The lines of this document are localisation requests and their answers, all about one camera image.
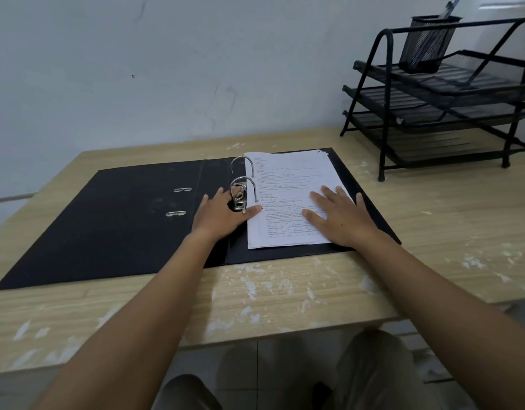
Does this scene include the person's beige trousers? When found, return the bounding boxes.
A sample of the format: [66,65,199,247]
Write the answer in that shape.
[153,329,446,410]

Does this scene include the black mesh pen holder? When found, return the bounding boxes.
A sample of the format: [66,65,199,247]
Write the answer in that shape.
[399,15,463,74]

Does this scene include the metal binder ring mechanism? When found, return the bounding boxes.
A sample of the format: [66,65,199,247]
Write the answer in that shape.
[229,155,260,214]

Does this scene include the person's right forearm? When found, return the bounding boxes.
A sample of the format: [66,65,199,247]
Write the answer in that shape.
[343,228,525,410]

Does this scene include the white printed paper stack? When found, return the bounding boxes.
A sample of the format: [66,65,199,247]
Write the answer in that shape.
[244,149,357,250]

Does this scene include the person's right hand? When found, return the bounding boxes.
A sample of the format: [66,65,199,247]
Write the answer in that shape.
[302,185,381,251]

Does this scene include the black lever arch binder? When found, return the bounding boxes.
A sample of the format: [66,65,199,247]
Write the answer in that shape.
[0,148,402,292]

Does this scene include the black mesh tiered tray rack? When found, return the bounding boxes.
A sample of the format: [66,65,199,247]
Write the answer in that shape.
[340,16,525,182]

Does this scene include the person's left forearm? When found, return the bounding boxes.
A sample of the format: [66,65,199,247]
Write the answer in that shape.
[32,229,225,410]

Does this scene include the person's left hand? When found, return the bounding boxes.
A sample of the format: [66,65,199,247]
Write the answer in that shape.
[191,185,263,244]

